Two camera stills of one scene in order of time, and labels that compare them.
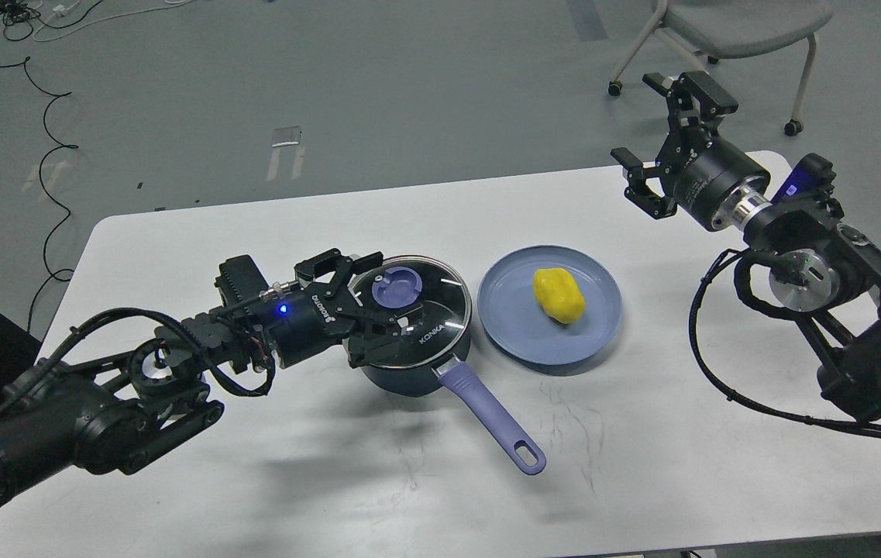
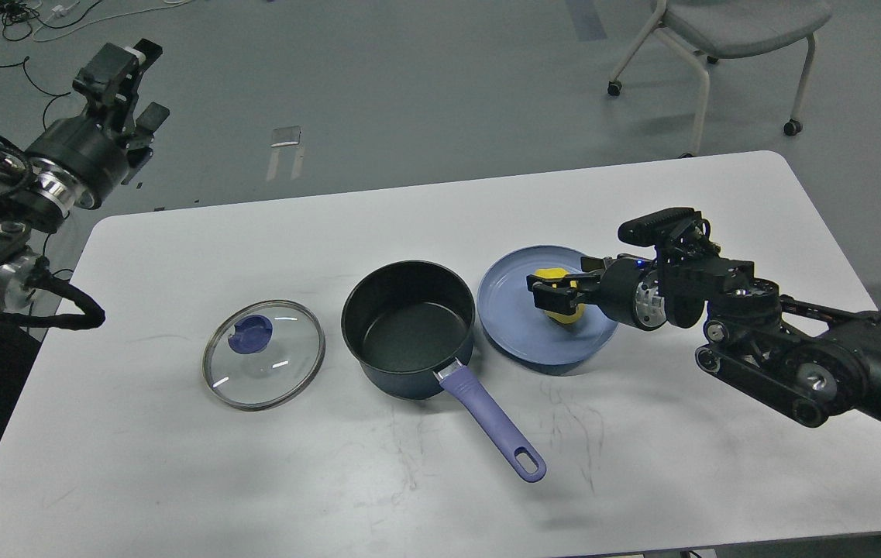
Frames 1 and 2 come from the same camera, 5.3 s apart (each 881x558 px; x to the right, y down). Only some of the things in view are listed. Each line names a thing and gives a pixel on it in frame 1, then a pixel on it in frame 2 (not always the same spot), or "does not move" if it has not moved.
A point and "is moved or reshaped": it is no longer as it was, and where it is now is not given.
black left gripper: (317, 318) to (98, 150)
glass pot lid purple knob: (397, 287) is moved or reshaped
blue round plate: (515, 318) does not move
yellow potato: (559, 294) does not move
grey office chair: (727, 29) does not move
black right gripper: (718, 183) to (630, 287)
